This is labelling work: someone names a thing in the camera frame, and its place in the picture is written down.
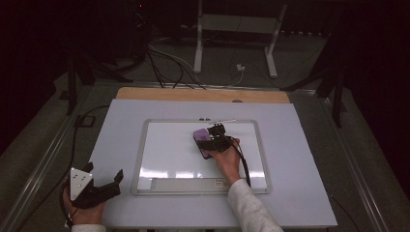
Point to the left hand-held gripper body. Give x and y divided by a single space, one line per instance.
79 183

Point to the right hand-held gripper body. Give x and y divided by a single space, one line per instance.
219 141

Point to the purple and black whiteboard eraser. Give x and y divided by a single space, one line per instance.
201 134

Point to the person's right hand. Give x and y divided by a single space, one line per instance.
228 162

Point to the person's left hand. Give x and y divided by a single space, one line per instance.
86 215

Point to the silver framed whiteboard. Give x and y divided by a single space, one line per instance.
167 151

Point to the black floor socket box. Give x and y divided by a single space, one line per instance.
84 121

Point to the large white table sheet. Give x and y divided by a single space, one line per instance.
122 129

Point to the black tripod stand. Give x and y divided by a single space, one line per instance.
72 83
336 96

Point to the grey metal stand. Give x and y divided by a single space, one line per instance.
238 23

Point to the dark equipment rack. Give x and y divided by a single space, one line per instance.
137 29

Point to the metal floor rail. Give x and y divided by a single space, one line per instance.
354 167
35 175

